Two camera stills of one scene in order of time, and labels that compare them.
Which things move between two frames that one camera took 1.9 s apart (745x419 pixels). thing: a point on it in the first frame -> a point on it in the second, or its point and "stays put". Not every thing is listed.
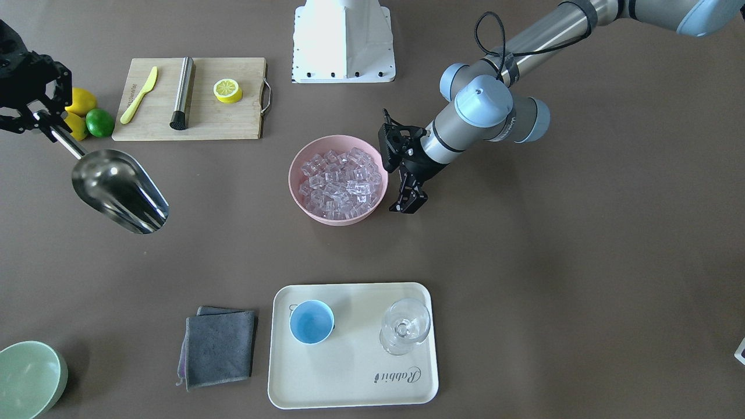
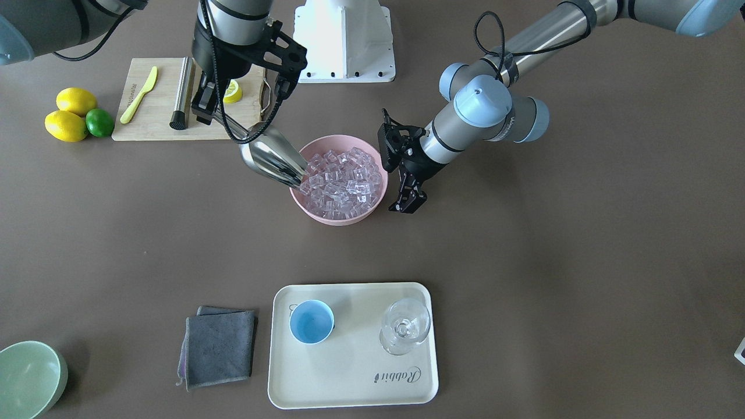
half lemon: x=227 y=90 stays put
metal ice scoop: x=116 y=184 -> x=268 y=151
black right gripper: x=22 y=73 -> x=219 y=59
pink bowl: x=338 y=180 stays put
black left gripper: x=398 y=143 stays put
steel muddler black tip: x=178 y=120 stays put
